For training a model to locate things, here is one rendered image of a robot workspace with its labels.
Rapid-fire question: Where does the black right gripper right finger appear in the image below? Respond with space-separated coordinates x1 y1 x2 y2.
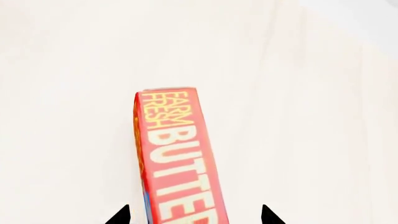
261 203 286 224

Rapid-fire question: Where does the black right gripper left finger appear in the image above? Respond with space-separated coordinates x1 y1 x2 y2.
104 203 131 224

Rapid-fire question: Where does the red butter box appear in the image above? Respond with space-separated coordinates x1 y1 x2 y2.
133 86 230 224

